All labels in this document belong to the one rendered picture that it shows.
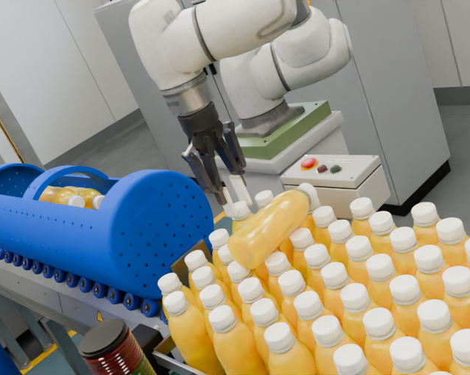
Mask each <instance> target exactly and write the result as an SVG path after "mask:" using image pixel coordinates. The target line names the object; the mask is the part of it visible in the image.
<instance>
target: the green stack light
mask: <svg viewBox="0 0 470 375"><path fill-rule="evenodd" d="M130 375H157V374H156V373H155V371H154V370H153V368H152V366H151V364H150V363H149V361H148V359H147V358H146V356H145V354H144V352H143V356H142V359H141V362H140V363H139V365H138V367H137V368H136V369H135V370H134V371H133V372H132V373H131V374H130Z"/></svg>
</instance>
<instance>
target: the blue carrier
mask: <svg viewBox="0 0 470 375"><path fill-rule="evenodd" d="M74 172H78V173H82V174H84V175H86V176H81V175H71V174H68V173H74ZM29 174H30V175H29ZM9 179H10V180H9ZM22 180H23V181H22ZM1 185H2V186H1ZM47 186H54V187H60V188H63V187H67V186H72V187H79V188H92V189H95V190H97V191H99V192H100V193H101V194H102V195H105V197H104V199H103V201H102V202H101V204H100V207H99V208H98V210H95V209H90V208H81V207H76V206H70V205H62V204H57V203H52V202H43V201H38V200H39V198H40V196H41V195H42V193H43V191H44V190H45V189H46V187H47ZM21 193H22V194H21ZM213 232H214V221H213V213H212V210H211V206H210V203H209V201H208V199H207V197H206V196H205V193H204V192H203V190H202V189H201V188H200V187H199V186H198V185H197V184H196V183H195V182H194V181H193V180H192V179H191V178H189V177H188V176H186V175H184V174H182V173H179V172H176V171H172V170H139V171H136V172H134V173H131V174H129V175H127V176H125V177H123V178H112V177H108V176H107V175H106V174H104V173H102V172H100V171H99V170H96V169H94V168H91V167H85V166H71V165H66V166H60V167H55V168H52V169H50V170H47V171H44V170H42V169H41V168H39V167H36V166H34V165H32V164H23V163H7V164H1V165H0V249H4V250H6V251H10V252H13V253H15V254H18V255H21V256H23V257H27V258H30V259H32V260H36V261H38V262H40V263H44V264H47V265H49V266H53V267H56V268H58V269H61V270H64V271H67V272H70V273H73V274H76V275H79V276H82V277H84V278H88V279H90V280H93V281H97V282H99V283H103V284H105V285H107V286H111V287H114V288H116V289H120V290H123V291H125V292H128V293H131V294H133V295H137V296H140V297H142V298H148V299H162V298H163V295H162V294H161V290H160V288H159V286H158V281H159V280H160V278H162V277H163V276H165V275H167V274H169V273H173V272H172V270H171V268H170V264H172V263H173V262H174V261H175V260H177V259H178V258H179V257H180V256H181V255H183V253H185V252H186V250H188V249H189V248H190V247H191V246H193V245H194V244H195V243H197V242H198V241H200V239H203V240H204V241H205V243H206V245H207V247H208V250H209V252H210V253H211V249H212V244H211V242H210V240H209V236H210V234H211V233H213Z"/></svg>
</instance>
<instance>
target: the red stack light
mask: <svg viewBox="0 0 470 375"><path fill-rule="evenodd" d="M127 328H128V329H127V333H126V336H125V338H124V340H123V341H122V342H121V343H120V344H119V345H118V346H117V347H116V348H115V349H114V350H113V351H111V352H110V353H107V354H106V355H104V356H101V357H98V358H95V359H87V358H84V357H82V358H83V360H84V362H85V363H86V365H87V366H88V368H89V369H90V371H91V372H92V374H93V375H130V374H131V373H132V372H133V371H134V370H135V369H136V368H137V367H138V365H139V363H140V362H141V359H142V356H143V351H142V349H141V347H140V345H139V344H138V342H137V341H136V339H135V337H134V336H133V334H132V332H131V330H130V329H129V327H128V326H127Z"/></svg>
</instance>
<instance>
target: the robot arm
mask: <svg viewBox="0 0 470 375"><path fill-rule="evenodd" d="M129 27H130V30H131V33H132V38H133V40H134V43H135V47H136V49H137V51H138V54H139V57H140V58H141V61H142V63H143V64H144V67H145V69H146V70H147V72H148V74H149V76H150V77H151V78H152V79H153V80H154V81H155V83H156V84H157V86H158V87H159V89H160V91H161V95H163V97H164V100H165V102H166V104H167V106H168V108H169V111H170V113H171V114H172V115H175V116H178V117H177V118H178V122H179V123H180V125H181V128H182V129H183V131H184V133H185V134H186V135H187V137H188V144H189V147H188V148H187V150H186V152H183V153H182V154H181V157H182V158H183V159H184V160H185V161H186V162H187V163H188V164H189V166H190V168H191V170H192V171H193V174H194V175H195V177H196V179H197V181H198V183H199V184H200V186H201V188H202V190H203V192H204V193H214V195H215V197H216V200H217V202H218V203H219V204H220V205H222V207H223V208H224V210H225V213H226V215H227V217H234V218H237V217H238V216H239V215H238V213H237V211H236V209H235V207H234V204H233V202H232V199H231V197H230V194H229V192H228V189H227V188H226V187H223V186H222V183H221V180H220V177H219V172H218V169H217V166H216V162H215V152H214V150H215V151H216V152H217V153H218V155H219V157H220V158H221V160H222V161H223V162H224V164H225V166H226V167H227V169H228V170H229V172H230V173H231V174H232V175H230V176H229V179H230V180H231V184H232V185H233V187H234V190H235V191H236V194H237V196H238V198H239V200H240V201H245V202H246V203H247V205H252V204H253V202H252V201H251V198H250V196H249V194H248V191H247V190H246V187H247V184H246V182H245V179H244V177H243V175H244V174H245V170H243V168H244V167H246V165H247V164H246V161H245V157H244V155H243V153H242V150H241V147H240V145H239V142H238V139H237V137H261V138H265V137H268V136H270V134H272V133H273V132H274V131H275V130H276V129H278V128H280V127H281V126H282V125H284V124H285V123H287V122H288V121H290V120H291V119H292V118H293V117H295V116H296V115H299V114H300V113H301V112H304V111H305V109H304V107H303V106H288V104H287V102H286V100H285V98H284V96H283V95H285V94H286V93H288V92H290V91H292V90H295V89H300V88H303V87H305V86H309V85H312V84H313V83H316V82H319V81H321V80H324V79H326V78H328V77H330V76H332V75H333V74H335V73H337V72H338V71H340V70H341V69H342V68H343V67H344V66H345V65H346V64H347V63H348V62H349V61H350V59H351V57H352V56H353V47H352V44H351V41H350V35H349V32H348V29H347V26H346V25H345V24H343V23H342V22H341V21H339V20H337V19H333V18H331V19H327V18H326V17H325V15H323V13H322V12H321V11H320V10H319V9H317V8H315V7H311V6H309V4H308V2H307V0H206V2H204V3H202V4H200V5H198V6H195V7H192V8H189V9H186V10H181V8H180V6H179V4H178V2H177V1H175V0H142V1H140V2H138V3H137V4H136V5H135V6H134V7H133V8H132V9H131V11H130V14H129ZM273 40H274V42H272V43H269V42H271V41H273ZM218 60H220V72H221V77H222V82H223V84H224V87H225V91H226V92H227V95H228V97H229V100H230V102H231V104H232V106H233V108H234V109H235V111H236V113H237V115H238V117H239V122H240V123H241V125H242V126H240V127H239V128H237V129H235V126H234V122H233V121H231V122H223V123H222V122H221V121H220V120H219V114H218V112H217V110H216V107H215V105H214V103H213V101H212V99H213V96H214V94H213V91H212V89H211V87H210V84H209V82H208V80H207V77H206V73H205V72H204V70H203V68H204V67H206V66H207V65H210V64H211V63H214V62H216V61H218ZM222 134H223V135H224V138H225V140H224V138H223V137H222ZM195 150H197V151H198V152H199V157H200V159H201V160H202V162H203V165H204V166H203V165H202V163H201V161H200V160H199V158H198V157H197V156H198V154H197V153H196V151H195Z"/></svg>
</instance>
